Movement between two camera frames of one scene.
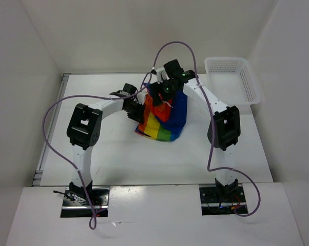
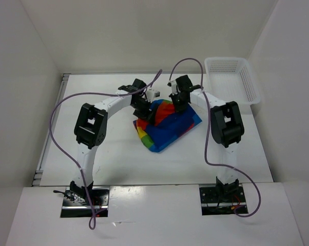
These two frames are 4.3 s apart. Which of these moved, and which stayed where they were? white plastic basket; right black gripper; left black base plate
Moved: right black gripper
Stayed: white plastic basket; left black base plate
